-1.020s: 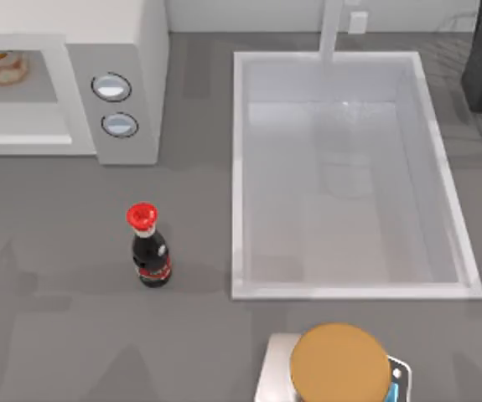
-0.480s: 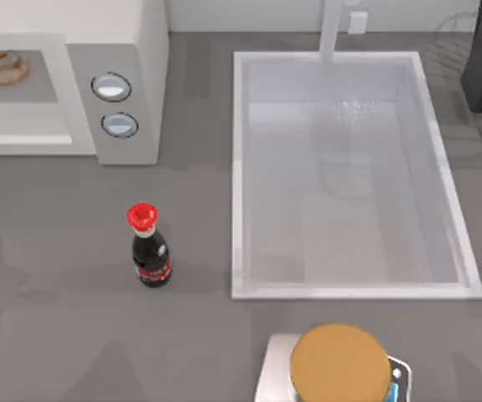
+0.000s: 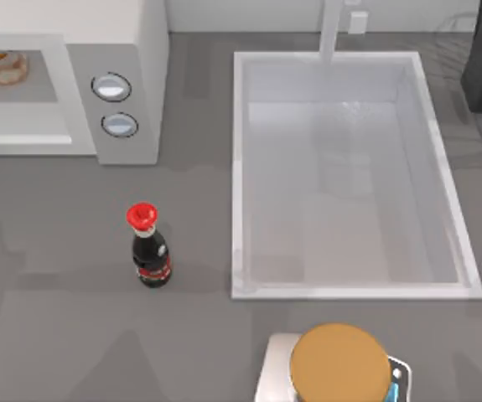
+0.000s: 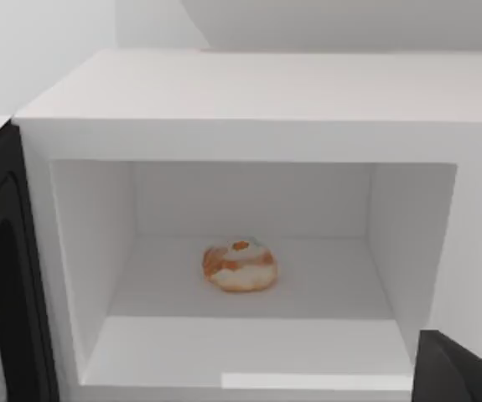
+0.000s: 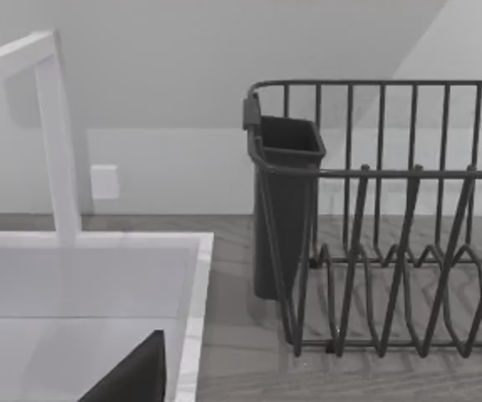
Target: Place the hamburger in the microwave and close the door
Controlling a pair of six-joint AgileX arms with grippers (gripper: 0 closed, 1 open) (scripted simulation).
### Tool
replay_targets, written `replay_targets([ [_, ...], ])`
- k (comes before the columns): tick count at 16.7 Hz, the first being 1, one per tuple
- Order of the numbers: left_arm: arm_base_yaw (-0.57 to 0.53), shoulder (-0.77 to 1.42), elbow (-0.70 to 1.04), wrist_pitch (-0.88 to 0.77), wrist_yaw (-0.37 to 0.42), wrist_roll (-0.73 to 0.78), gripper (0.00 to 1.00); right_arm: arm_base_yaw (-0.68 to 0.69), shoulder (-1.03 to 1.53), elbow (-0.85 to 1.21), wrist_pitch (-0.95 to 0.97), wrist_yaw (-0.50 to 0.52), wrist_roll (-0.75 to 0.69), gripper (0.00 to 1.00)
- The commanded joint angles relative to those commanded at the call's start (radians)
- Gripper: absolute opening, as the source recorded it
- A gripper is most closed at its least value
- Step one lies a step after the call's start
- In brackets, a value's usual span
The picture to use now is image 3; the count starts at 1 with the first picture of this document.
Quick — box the dark bottle with red cap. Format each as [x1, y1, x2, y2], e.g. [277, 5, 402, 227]
[125, 202, 174, 290]

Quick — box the white wall socket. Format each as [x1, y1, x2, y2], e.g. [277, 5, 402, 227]
[349, 11, 368, 35]

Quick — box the pale microwave oven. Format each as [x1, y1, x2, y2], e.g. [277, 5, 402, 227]
[0, 0, 169, 166]

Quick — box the tall white tap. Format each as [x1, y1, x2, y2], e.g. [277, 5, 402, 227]
[318, 0, 362, 64]

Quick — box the round microwave knob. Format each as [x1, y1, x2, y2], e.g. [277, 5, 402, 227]
[101, 111, 139, 138]
[91, 72, 132, 103]

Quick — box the round brown bread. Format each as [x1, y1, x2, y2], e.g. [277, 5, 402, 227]
[289, 322, 391, 402]

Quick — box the white sink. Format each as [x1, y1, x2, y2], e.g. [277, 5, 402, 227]
[230, 50, 482, 301]

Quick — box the glazed bread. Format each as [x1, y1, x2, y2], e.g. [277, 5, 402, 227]
[0, 50, 29, 86]

